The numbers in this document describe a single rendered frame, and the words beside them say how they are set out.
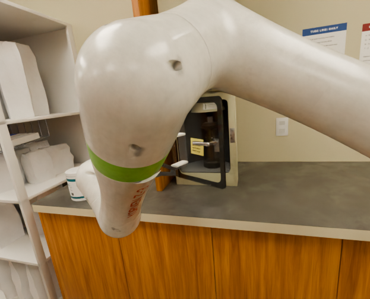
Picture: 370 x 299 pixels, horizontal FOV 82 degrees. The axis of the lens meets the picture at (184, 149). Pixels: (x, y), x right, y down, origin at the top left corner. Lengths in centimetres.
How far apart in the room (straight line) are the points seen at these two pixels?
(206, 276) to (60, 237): 78
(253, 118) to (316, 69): 116
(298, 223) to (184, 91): 73
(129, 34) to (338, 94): 24
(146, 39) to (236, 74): 14
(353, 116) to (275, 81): 10
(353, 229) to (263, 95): 67
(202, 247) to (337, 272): 49
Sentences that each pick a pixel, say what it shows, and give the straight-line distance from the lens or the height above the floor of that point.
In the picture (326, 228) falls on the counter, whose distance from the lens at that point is 88.
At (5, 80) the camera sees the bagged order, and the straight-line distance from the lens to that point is 168.
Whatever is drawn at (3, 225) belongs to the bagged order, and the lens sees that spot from 199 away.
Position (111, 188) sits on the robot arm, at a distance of 34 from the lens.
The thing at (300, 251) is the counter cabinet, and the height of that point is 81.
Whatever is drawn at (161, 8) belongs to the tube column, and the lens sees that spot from 114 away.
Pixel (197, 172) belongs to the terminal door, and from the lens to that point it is 102.
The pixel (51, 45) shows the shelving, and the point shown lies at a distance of 207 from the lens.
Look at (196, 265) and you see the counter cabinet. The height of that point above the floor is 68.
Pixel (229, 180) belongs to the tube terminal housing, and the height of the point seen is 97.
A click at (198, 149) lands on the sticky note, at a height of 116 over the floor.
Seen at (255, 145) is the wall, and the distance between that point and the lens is 148.
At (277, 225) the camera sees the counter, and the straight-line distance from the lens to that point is 85.
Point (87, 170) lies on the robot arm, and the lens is 61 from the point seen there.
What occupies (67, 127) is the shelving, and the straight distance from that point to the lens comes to 205.
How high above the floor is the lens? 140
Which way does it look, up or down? 14 degrees down
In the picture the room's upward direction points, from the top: 5 degrees counter-clockwise
